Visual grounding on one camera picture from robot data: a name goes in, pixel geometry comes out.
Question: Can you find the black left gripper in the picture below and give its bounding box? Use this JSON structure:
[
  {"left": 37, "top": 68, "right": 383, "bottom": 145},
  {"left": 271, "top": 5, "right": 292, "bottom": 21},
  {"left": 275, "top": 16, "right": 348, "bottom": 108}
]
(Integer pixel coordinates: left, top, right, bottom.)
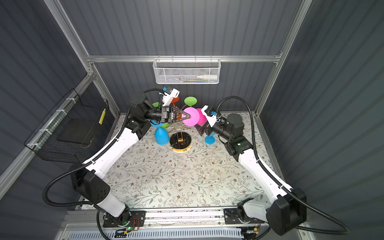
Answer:
[{"left": 142, "top": 107, "right": 190, "bottom": 126}]

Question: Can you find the pink wine glass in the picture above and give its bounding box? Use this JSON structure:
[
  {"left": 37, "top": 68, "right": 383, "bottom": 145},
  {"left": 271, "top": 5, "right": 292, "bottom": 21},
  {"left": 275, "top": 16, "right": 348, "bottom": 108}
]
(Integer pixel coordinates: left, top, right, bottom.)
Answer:
[{"left": 182, "top": 107, "right": 207, "bottom": 127}]

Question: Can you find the blue wine glass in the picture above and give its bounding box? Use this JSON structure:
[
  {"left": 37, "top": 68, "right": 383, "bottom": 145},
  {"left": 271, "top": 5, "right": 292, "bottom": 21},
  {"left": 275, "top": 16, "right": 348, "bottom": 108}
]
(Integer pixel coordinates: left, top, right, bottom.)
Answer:
[
  {"left": 205, "top": 135, "right": 216, "bottom": 145},
  {"left": 150, "top": 120, "right": 170, "bottom": 145}
]

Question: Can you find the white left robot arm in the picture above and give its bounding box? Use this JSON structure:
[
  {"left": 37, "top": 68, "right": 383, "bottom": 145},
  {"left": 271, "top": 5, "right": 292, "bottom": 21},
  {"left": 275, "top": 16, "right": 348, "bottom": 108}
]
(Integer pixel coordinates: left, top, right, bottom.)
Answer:
[{"left": 70, "top": 89, "right": 183, "bottom": 218}]

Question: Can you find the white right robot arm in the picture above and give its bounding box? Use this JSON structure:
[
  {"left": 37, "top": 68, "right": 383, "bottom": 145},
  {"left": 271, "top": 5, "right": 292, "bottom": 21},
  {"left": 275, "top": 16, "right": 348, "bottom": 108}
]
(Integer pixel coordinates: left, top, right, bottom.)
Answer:
[{"left": 198, "top": 109, "right": 307, "bottom": 236}]

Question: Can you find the right green wine glass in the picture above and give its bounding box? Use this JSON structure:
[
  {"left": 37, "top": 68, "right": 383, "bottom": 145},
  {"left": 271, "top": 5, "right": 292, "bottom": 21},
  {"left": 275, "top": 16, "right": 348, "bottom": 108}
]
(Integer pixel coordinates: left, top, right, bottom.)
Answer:
[{"left": 184, "top": 96, "right": 198, "bottom": 107}]

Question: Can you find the green wine glass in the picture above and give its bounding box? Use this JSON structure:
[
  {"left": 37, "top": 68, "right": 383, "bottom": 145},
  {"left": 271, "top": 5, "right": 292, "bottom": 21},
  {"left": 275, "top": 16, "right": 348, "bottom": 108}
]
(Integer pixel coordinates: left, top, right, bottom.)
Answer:
[
  {"left": 153, "top": 102, "right": 170, "bottom": 129},
  {"left": 184, "top": 96, "right": 198, "bottom": 107}
]

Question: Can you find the red wine glass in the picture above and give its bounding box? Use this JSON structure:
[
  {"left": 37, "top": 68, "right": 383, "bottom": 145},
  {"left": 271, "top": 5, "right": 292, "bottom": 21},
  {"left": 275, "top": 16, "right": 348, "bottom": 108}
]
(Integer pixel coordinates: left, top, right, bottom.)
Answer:
[{"left": 171, "top": 97, "right": 180, "bottom": 104}]

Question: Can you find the gold wine glass rack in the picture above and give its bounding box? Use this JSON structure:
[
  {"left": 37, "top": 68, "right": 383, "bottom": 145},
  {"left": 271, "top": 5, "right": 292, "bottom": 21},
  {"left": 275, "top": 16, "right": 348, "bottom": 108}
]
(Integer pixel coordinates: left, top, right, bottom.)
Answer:
[{"left": 167, "top": 115, "right": 192, "bottom": 153}]

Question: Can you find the left green wine glass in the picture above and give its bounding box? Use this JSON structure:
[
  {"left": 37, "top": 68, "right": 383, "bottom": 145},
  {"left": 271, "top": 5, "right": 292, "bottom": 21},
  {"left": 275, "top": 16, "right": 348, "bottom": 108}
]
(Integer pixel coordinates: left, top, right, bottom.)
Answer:
[{"left": 153, "top": 102, "right": 170, "bottom": 129}]

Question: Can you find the white bottle in basket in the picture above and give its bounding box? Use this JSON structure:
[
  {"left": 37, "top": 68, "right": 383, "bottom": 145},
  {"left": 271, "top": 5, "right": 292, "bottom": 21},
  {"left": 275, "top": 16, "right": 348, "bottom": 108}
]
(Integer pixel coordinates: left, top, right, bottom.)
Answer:
[{"left": 197, "top": 75, "right": 219, "bottom": 81}]

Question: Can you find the yellow marker in basket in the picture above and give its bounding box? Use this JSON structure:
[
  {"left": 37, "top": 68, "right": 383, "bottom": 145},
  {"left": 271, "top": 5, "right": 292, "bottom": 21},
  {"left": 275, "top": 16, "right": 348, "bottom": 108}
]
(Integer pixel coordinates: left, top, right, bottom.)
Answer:
[{"left": 99, "top": 109, "right": 106, "bottom": 125}]

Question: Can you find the white wire mesh basket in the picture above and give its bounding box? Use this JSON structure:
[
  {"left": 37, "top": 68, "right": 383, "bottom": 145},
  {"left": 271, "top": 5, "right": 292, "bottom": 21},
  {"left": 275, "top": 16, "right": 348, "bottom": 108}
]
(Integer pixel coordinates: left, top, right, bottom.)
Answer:
[{"left": 153, "top": 59, "right": 222, "bottom": 85}]

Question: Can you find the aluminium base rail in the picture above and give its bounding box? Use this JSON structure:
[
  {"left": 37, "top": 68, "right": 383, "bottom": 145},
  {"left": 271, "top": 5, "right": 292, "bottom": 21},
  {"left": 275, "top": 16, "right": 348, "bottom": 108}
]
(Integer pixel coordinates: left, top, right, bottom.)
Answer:
[{"left": 59, "top": 205, "right": 286, "bottom": 240}]

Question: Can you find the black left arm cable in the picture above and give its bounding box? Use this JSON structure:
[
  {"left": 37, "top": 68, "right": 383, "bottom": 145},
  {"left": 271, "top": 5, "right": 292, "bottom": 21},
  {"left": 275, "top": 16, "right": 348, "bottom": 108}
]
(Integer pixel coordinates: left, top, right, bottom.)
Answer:
[{"left": 41, "top": 88, "right": 164, "bottom": 208}]

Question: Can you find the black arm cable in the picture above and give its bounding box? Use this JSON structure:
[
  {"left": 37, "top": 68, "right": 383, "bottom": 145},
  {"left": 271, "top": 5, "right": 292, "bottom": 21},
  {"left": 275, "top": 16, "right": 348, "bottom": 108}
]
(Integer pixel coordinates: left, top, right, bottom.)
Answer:
[
  {"left": 215, "top": 95, "right": 350, "bottom": 235},
  {"left": 41, "top": 88, "right": 164, "bottom": 208}
]

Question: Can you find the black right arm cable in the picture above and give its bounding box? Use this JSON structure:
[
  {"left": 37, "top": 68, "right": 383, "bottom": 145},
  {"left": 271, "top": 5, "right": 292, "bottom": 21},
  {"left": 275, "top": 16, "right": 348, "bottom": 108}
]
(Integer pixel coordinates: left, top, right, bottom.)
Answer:
[{"left": 215, "top": 95, "right": 350, "bottom": 235}]

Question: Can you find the black wire basket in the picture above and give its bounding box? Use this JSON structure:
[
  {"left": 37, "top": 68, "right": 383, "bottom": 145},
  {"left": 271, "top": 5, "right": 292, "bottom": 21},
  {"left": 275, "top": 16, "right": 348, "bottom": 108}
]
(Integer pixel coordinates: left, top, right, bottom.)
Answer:
[{"left": 24, "top": 85, "right": 115, "bottom": 163}]

